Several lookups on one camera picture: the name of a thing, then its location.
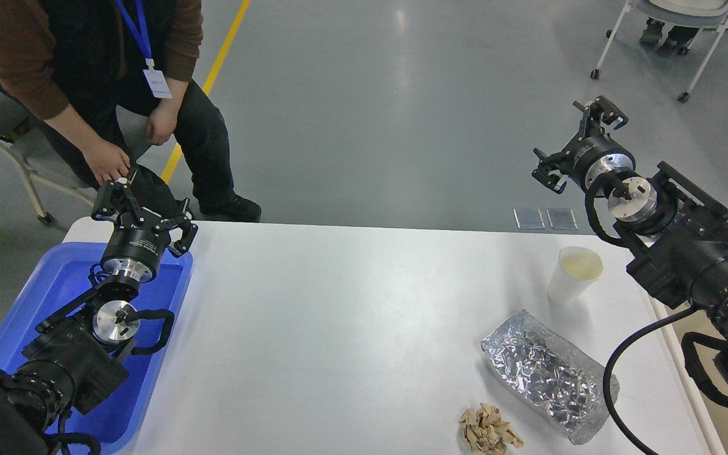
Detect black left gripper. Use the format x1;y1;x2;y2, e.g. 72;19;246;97
90;168;198;282

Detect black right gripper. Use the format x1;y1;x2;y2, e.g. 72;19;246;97
531;95;636;194

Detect white paper cup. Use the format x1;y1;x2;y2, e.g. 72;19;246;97
547;246;604;305

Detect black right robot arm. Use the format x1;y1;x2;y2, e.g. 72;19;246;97
531;95;728;454

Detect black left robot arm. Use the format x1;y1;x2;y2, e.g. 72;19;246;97
0;168;198;454

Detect person's right hand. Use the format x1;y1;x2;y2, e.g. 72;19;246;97
77;135;131;184

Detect person's left hand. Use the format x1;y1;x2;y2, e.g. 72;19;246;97
145;98;181;146

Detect right metal floor plate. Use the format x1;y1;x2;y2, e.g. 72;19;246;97
546;208;579;230

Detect metal floor plate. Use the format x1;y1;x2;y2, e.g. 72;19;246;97
513;208;545;230
546;208;579;230

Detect left metal floor plate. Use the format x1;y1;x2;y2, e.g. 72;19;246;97
513;208;545;230

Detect distant person's feet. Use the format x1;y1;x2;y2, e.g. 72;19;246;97
639;18;700;57

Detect seated person in black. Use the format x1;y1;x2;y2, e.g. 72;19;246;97
0;1;261;222

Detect blue plastic tray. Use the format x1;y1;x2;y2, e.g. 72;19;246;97
0;242;193;454

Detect crumpled aluminium foil tray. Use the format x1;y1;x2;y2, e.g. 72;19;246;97
480;309;619;446

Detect crumpled brown paper scrap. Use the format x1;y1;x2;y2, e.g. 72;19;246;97
459;403;525;454

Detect beige bin with white rim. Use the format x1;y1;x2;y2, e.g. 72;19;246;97
649;297;728;454

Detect blue lanyard with badge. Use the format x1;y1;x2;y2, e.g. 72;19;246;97
113;0;173;99

